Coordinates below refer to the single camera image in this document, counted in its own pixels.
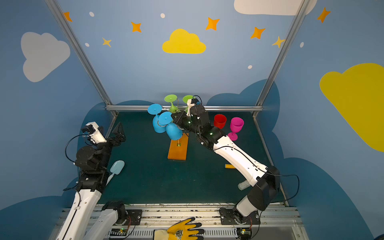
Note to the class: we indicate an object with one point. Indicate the yellow black work glove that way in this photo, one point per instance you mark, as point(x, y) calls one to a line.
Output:
point(187, 229)

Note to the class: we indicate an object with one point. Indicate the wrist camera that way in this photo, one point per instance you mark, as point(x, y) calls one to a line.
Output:
point(95, 135)
point(193, 102)

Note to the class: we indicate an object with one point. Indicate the right green wine glass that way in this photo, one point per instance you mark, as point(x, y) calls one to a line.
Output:
point(186, 98)

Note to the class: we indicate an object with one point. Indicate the pink wine glass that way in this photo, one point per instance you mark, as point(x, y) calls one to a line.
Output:
point(235, 127)

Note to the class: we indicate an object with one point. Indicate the aluminium frame rail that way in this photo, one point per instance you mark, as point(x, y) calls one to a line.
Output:
point(125, 108)

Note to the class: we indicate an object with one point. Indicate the red wine glass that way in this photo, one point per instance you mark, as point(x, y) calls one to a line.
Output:
point(220, 121)

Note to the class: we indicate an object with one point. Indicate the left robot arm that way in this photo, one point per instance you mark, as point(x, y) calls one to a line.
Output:
point(93, 163)

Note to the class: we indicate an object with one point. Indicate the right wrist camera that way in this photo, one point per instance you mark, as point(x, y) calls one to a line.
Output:
point(193, 102)

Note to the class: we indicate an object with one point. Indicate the left circuit board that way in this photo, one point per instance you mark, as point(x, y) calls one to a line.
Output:
point(121, 232)

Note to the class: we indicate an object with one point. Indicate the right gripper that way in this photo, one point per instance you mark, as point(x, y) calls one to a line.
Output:
point(179, 118)

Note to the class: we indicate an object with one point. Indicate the right circuit board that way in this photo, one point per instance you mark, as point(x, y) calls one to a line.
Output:
point(243, 234)

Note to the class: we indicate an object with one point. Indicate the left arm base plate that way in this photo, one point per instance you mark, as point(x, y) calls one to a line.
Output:
point(129, 217)

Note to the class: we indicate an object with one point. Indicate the yellow toy shovel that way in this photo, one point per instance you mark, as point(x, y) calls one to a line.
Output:
point(228, 166)

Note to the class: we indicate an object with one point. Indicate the circuit board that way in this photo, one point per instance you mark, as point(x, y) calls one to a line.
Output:
point(243, 234)
point(121, 232)

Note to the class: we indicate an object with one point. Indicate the light blue toy spatula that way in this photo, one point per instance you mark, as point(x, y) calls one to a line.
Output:
point(115, 169)

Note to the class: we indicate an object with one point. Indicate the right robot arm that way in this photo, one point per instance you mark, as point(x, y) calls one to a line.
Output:
point(265, 181)

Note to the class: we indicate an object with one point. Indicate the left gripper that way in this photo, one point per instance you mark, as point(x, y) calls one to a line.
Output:
point(113, 140)

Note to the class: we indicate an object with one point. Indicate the left green wine glass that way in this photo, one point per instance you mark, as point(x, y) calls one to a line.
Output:
point(171, 99)

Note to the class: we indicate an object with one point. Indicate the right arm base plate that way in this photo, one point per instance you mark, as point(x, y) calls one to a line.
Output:
point(231, 217)

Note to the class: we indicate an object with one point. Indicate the orange wooden rack base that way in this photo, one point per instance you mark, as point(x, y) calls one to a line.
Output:
point(178, 149)

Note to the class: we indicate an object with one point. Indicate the white brush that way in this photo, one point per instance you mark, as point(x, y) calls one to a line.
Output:
point(243, 185)

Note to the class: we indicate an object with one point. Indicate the blue wine glass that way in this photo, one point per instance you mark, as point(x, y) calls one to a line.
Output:
point(155, 110)
point(171, 127)

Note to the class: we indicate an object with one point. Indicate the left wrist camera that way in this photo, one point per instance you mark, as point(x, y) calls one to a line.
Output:
point(95, 135)

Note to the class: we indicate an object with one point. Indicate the green wine glass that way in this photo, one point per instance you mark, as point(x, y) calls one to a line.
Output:
point(186, 98)
point(171, 99)

